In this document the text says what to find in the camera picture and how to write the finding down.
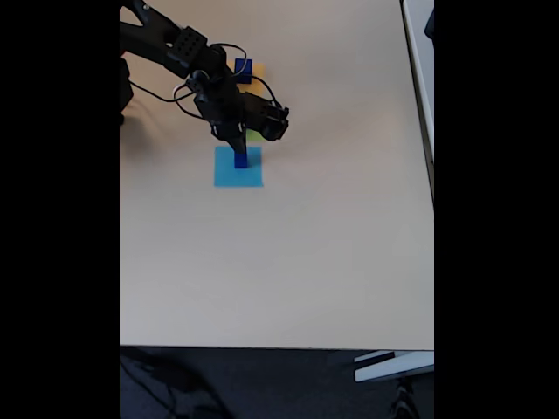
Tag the small blue cube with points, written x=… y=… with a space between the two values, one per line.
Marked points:
x=239 y=162

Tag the medium blue cube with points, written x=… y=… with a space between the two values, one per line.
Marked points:
x=244 y=65

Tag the green paper square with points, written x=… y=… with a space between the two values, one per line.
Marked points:
x=255 y=136

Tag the light blue paper square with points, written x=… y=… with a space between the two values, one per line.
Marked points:
x=225 y=172

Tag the orange paper square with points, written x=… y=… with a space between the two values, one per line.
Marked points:
x=258 y=72

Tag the white neighbouring table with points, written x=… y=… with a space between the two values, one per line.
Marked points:
x=419 y=43

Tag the dark blue object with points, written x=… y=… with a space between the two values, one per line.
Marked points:
x=430 y=24

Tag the white table foot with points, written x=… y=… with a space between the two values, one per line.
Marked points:
x=393 y=368

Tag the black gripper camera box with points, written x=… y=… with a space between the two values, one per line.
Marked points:
x=268 y=118

